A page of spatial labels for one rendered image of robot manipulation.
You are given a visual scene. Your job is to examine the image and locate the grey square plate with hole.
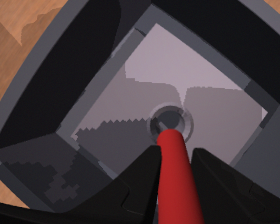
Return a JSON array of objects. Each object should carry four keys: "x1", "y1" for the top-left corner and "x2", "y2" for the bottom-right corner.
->
[{"x1": 71, "y1": 24, "x2": 268, "y2": 175}]

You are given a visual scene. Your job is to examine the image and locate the red peg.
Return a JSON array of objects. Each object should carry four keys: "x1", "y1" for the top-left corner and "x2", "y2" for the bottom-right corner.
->
[{"x1": 157, "y1": 129, "x2": 205, "y2": 224}]

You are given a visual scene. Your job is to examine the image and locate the dark grey open box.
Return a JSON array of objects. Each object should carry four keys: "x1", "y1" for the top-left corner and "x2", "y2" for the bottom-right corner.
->
[{"x1": 0, "y1": 0, "x2": 280, "y2": 213}]

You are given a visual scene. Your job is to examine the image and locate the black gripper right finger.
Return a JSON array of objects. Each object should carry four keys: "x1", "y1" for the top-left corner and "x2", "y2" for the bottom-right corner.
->
[{"x1": 191, "y1": 148, "x2": 280, "y2": 224}]

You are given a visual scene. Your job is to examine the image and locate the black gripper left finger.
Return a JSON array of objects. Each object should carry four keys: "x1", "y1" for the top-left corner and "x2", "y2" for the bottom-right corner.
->
[{"x1": 0, "y1": 145, "x2": 161, "y2": 224}]

